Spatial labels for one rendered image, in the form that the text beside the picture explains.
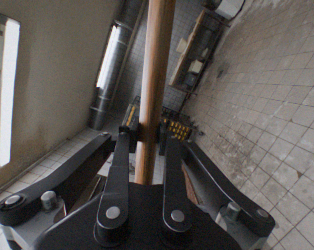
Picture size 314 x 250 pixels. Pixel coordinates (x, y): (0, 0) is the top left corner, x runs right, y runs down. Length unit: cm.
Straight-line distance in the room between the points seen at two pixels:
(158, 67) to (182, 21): 538
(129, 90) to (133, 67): 83
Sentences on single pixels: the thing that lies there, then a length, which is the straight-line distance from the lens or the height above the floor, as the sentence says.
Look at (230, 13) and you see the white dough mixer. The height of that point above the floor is 20.
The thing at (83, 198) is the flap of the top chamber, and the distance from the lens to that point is 200.
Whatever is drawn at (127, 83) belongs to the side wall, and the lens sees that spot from 519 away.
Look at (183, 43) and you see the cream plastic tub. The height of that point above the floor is 101.
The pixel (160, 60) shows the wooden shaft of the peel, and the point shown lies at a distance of 17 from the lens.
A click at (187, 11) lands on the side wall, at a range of 568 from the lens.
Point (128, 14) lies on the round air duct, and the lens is 327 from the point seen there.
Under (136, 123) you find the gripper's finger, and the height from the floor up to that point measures 153.
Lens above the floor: 153
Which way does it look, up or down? 9 degrees down
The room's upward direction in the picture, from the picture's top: 69 degrees counter-clockwise
